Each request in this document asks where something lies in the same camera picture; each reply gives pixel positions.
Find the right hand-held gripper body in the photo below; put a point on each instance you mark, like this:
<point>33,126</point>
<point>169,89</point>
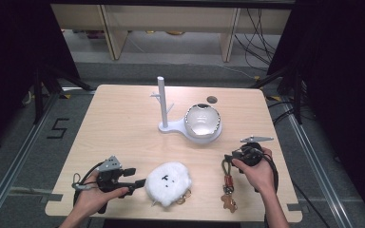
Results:
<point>251,154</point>

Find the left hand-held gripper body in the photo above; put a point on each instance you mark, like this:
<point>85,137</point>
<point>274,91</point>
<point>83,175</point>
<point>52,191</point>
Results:
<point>108,182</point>

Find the person's left hand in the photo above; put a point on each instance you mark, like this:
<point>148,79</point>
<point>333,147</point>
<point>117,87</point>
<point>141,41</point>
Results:
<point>97,199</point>

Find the person's right hand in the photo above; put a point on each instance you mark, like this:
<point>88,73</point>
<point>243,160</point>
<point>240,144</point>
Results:
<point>257,176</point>

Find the silver rimmed white bowl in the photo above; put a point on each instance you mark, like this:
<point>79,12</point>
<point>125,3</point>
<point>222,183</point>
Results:
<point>202,121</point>

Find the dark round table grommet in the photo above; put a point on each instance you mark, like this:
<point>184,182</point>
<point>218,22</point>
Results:
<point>212,99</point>

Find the black metal stand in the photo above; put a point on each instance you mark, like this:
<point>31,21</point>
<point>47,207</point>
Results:
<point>39,95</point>
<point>296,95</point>

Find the white tree-shaped jewelry stand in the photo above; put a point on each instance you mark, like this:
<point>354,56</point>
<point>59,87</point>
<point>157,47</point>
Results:
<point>163,104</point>

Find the yellow round object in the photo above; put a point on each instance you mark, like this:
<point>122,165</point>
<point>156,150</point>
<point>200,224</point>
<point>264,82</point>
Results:
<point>175,32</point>

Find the aluminium floor rail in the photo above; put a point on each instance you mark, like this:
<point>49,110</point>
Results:
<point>316,164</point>
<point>15,164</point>

